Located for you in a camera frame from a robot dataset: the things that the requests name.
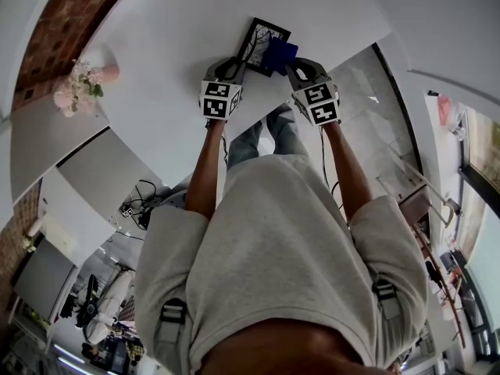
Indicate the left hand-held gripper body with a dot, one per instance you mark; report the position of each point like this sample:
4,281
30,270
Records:
218,100

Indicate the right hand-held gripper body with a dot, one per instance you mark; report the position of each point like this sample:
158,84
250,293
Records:
318,100

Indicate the blue cleaning cloth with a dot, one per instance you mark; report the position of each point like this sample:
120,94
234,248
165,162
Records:
279,55

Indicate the black picture frame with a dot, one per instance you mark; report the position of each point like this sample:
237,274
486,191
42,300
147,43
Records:
254,45

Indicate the person's left forearm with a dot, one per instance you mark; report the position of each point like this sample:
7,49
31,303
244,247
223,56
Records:
205,166

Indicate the person's right forearm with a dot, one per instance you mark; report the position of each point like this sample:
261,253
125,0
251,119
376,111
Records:
347,166

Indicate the person's grey jeans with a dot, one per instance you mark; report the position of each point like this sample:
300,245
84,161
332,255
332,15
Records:
285,135

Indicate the white table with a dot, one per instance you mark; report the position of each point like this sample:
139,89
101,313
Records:
164,53

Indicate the white perforated stool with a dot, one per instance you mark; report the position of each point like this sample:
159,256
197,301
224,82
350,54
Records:
174,198

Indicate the pink flower vase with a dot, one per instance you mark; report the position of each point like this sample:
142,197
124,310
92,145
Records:
109,72

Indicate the pink bag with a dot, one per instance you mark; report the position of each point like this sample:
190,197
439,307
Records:
444,109

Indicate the clear plastic bag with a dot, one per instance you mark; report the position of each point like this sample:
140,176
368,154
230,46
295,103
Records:
457,121

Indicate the pink flower bouquet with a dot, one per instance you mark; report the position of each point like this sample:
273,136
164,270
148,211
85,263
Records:
76,90

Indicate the small black-white floor tag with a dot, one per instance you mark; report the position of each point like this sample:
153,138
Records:
128,212

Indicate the person's grey shirt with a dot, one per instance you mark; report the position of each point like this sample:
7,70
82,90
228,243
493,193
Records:
281,240

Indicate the small white side cabinet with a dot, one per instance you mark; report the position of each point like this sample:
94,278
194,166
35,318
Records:
74,225

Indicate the brown wooden rack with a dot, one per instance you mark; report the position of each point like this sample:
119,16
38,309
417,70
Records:
441,287

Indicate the small white flower vase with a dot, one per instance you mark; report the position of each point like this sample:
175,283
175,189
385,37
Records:
31,236

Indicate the grey board panel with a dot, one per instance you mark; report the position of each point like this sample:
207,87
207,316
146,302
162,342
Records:
43,279

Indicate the person's chin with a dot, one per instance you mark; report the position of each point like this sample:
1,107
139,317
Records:
281,350

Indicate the chair with metal frame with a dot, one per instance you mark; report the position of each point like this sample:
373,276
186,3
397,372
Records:
414,205

